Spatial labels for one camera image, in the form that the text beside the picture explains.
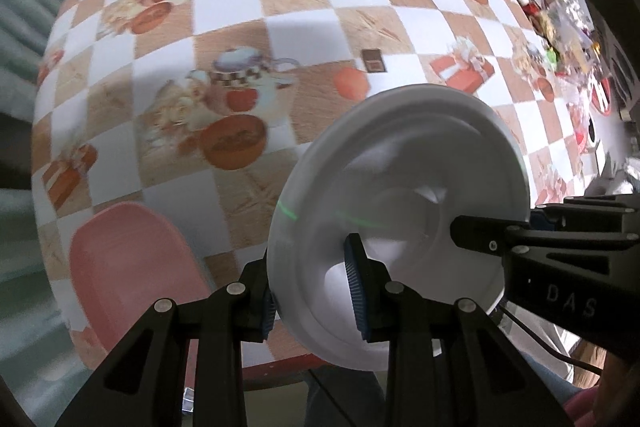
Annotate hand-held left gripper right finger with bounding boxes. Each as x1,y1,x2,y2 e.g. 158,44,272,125
344,234,571,427

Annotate large white plate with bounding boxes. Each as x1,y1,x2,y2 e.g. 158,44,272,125
266,84,530,373

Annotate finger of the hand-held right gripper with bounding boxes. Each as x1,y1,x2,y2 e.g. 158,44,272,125
530,196,640,234
450,214,640,269

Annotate pink plate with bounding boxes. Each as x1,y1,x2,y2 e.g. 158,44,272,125
69,202,213,358

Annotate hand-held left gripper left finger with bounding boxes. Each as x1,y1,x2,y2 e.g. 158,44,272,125
55,259,275,427

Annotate checkered printed tablecloth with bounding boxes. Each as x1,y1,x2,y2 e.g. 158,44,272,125
31,0,608,388

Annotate clutter of packets and trays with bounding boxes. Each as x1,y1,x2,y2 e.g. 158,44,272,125
502,0,613,78

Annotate clear bag of snacks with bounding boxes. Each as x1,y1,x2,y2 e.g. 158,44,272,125
542,0,601,72

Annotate red round plate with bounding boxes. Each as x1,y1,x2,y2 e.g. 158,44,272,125
590,74,613,115

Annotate black cable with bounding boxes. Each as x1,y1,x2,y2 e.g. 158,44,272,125
495,307,606,375

